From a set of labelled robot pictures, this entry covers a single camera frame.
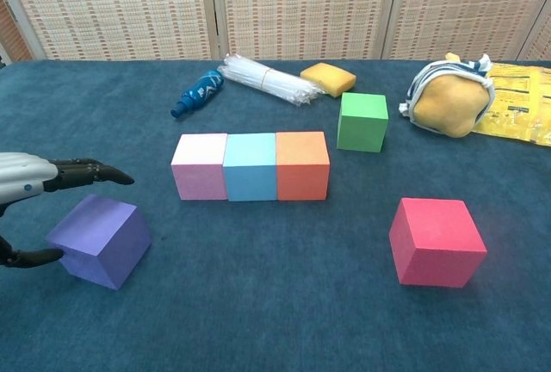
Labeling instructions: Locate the orange foam cube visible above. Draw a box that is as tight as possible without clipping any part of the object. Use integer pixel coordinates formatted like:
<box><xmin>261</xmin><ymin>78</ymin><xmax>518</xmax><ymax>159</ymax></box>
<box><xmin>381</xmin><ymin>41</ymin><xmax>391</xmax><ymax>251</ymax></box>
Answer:
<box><xmin>275</xmin><ymin>131</ymin><xmax>331</xmax><ymax>202</ymax></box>

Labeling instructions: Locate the red foam cube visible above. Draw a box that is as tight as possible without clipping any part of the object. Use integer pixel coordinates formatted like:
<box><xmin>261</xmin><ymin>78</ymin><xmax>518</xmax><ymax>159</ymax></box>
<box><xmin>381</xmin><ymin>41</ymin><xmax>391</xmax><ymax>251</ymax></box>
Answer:
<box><xmin>388</xmin><ymin>197</ymin><xmax>488</xmax><ymax>289</ymax></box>

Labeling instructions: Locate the plush toy with striped shirt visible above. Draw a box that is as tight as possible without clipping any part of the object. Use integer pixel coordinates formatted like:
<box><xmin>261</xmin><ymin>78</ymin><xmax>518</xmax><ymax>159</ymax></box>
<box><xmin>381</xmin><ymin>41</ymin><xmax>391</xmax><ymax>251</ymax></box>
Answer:
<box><xmin>398</xmin><ymin>52</ymin><xmax>496</xmax><ymax>139</ymax></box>

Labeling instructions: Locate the yellow sponge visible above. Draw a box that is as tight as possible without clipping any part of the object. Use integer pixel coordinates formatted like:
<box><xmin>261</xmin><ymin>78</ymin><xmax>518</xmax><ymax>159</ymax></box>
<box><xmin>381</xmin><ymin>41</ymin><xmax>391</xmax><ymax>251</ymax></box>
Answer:
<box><xmin>300</xmin><ymin>62</ymin><xmax>357</xmax><ymax>98</ymax></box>

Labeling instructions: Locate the brown woven screen panel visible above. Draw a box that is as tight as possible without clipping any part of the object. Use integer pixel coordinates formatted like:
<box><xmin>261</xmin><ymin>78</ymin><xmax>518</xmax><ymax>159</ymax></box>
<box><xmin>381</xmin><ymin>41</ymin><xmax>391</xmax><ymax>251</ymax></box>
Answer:
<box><xmin>0</xmin><ymin>0</ymin><xmax>34</xmax><ymax>64</ymax></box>

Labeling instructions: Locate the bundle of clear straws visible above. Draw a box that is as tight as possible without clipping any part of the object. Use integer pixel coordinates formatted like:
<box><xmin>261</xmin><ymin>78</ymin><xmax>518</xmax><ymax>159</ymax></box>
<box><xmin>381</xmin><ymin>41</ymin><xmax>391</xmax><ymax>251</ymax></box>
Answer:
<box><xmin>217</xmin><ymin>53</ymin><xmax>325</xmax><ymax>109</ymax></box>

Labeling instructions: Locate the woven bamboo screen panel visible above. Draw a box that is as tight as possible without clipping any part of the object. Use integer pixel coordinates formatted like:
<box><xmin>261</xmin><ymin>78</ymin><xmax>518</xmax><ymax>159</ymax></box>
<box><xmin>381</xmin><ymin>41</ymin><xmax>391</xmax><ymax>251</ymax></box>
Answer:
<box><xmin>381</xmin><ymin>0</ymin><xmax>551</xmax><ymax>62</ymax></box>
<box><xmin>0</xmin><ymin>0</ymin><xmax>215</xmax><ymax>62</ymax></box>
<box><xmin>516</xmin><ymin>1</ymin><xmax>551</xmax><ymax>62</ymax></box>
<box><xmin>210</xmin><ymin>0</ymin><xmax>401</xmax><ymax>62</ymax></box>

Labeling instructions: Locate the teal felt table cover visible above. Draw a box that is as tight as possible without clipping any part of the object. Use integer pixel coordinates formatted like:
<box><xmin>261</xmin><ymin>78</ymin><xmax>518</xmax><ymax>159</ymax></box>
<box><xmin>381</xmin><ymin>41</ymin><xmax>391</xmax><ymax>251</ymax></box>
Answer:
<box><xmin>0</xmin><ymin>59</ymin><xmax>551</xmax><ymax>372</ymax></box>

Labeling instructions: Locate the purple foam cube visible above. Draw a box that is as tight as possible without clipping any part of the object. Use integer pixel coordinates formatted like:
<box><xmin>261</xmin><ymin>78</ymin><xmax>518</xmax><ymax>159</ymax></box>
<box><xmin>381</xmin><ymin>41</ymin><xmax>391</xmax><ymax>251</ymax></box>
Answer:
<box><xmin>45</xmin><ymin>193</ymin><xmax>152</xmax><ymax>291</ymax></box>

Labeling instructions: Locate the green foam cube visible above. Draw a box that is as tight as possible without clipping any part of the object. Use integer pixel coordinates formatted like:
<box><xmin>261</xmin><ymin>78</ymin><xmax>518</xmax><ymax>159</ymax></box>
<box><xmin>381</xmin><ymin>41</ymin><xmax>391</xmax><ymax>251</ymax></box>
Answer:
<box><xmin>336</xmin><ymin>92</ymin><xmax>389</xmax><ymax>153</ymax></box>

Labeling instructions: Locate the yellow snack bag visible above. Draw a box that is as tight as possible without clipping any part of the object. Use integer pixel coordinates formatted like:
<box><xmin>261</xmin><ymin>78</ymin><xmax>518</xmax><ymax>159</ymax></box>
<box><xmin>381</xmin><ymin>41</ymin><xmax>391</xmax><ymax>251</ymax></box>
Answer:
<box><xmin>472</xmin><ymin>60</ymin><xmax>551</xmax><ymax>148</ymax></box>

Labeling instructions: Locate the pink foam cube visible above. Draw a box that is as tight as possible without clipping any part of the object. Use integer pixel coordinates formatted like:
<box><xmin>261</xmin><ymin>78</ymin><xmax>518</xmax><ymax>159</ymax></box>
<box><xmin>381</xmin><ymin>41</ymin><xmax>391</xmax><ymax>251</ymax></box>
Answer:
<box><xmin>170</xmin><ymin>133</ymin><xmax>229</xmax><ymax>202</ymax></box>

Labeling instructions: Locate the light blue foam cube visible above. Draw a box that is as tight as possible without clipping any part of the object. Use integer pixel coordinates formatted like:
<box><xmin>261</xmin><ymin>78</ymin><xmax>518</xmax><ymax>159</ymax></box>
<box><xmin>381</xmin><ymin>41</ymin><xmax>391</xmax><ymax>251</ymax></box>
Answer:
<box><xmin>222</xmin><ymin>133</ymin><xmax>279</xmax><ymax>203</ymax></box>

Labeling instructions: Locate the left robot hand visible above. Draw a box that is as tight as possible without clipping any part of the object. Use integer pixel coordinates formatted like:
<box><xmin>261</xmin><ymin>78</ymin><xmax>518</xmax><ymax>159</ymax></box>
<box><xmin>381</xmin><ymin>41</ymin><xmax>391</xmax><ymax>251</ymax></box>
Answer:
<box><xmin>0</xmin><ymin>152</ymin><xmax>136</xmax><ymax>270</ymax></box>

